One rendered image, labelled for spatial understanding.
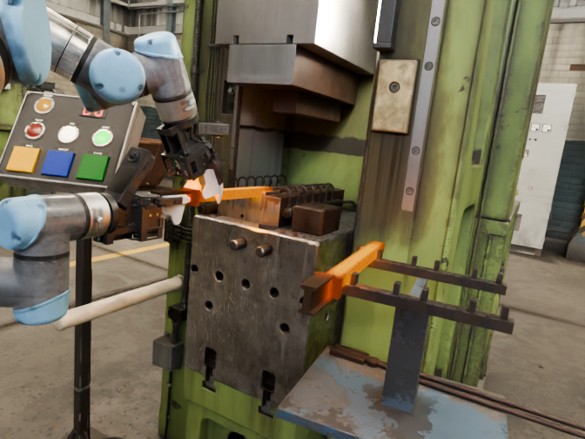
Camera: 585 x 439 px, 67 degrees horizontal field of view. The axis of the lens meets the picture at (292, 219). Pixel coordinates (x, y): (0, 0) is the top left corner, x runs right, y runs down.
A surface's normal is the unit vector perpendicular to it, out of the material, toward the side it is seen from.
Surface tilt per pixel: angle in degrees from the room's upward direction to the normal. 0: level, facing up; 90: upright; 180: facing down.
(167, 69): 104
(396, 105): 90
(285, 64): 90
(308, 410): 0
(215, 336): 90
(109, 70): 90
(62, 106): 60
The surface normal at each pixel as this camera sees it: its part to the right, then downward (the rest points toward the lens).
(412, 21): -0.49, 0.11
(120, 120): -0.01, -0.34
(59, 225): 0.87, 0.17
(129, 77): 0.44, 0.21
